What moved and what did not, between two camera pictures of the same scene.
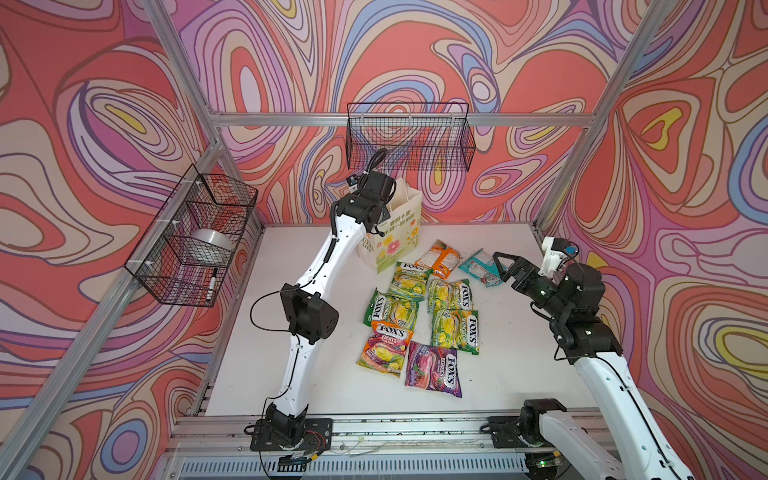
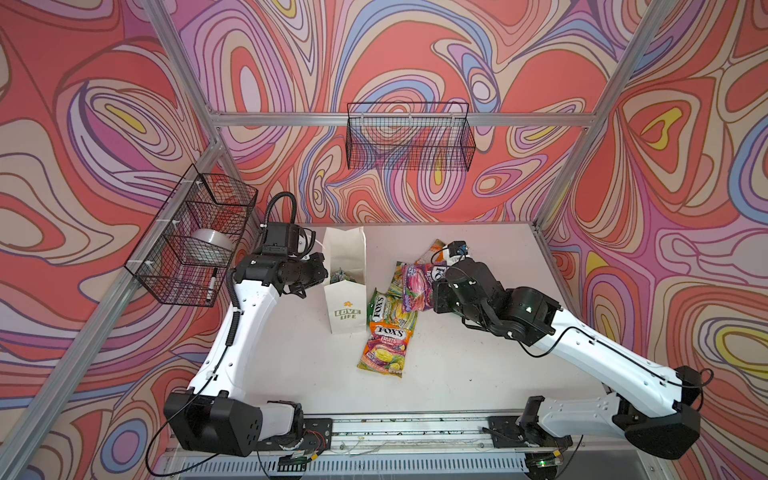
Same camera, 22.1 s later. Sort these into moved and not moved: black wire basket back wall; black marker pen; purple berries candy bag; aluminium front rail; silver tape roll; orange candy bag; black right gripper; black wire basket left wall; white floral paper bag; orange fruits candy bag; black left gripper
Moved: black right gripper; purple berries candy bag; white floral paper bag; black left gripper
Not moved: black wire basket back wall; silver tape roll; orange fruits candy bag; black marker pen; orange candy bag; black wire basket left wall; aluminium front rail
